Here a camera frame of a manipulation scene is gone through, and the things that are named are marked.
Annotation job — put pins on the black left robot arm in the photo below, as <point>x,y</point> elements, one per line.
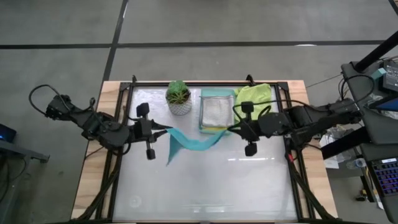
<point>105,133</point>

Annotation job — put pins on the triangle-patterned plant pot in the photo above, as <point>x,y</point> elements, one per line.
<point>180,109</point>

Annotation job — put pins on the green succulent plant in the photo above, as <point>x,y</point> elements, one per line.
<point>178,91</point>

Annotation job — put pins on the grey side desk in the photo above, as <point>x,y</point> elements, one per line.
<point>18,152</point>

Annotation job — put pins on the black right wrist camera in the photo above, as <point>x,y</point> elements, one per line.
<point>247,107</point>

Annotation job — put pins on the black aluminium table frame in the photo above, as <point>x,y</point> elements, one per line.
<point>149,84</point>

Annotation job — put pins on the clear plastic bag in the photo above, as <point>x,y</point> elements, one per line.
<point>376,104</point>

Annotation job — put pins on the teal microfiber towel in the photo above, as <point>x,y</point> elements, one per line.
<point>192,144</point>

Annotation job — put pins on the grey equipment cart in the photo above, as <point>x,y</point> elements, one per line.
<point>373,130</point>

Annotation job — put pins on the lime green microfiber towel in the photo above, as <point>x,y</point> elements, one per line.
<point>258,93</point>

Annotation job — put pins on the translucent teal plastic bin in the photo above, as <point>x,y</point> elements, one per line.
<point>217,91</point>

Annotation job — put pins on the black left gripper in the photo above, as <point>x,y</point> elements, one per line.
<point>148,130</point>

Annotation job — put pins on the yellow microfiber towel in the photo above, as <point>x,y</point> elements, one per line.
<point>214,128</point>

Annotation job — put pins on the black device with blue light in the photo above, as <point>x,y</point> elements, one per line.
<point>6,132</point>

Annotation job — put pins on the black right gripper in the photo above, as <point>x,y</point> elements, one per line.
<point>248,130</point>

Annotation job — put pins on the grey waffle-weave towel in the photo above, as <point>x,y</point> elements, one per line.
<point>217,110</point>

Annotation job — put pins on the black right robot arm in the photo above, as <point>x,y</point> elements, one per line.
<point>311,121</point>

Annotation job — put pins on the small teal box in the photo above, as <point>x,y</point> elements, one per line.
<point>378,74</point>

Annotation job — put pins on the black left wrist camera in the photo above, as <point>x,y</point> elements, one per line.
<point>143,109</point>

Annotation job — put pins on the keyboard with coloured keys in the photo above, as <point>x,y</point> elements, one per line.
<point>387,177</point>

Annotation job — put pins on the black slanted pole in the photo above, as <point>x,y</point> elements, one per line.
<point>377,51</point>

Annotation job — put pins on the white paper sheets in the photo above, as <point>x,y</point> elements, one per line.
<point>329,155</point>

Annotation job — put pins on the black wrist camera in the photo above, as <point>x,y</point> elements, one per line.
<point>247,107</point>
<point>143,109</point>

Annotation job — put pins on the clear plastic bottle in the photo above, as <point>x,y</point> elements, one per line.
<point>357,163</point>

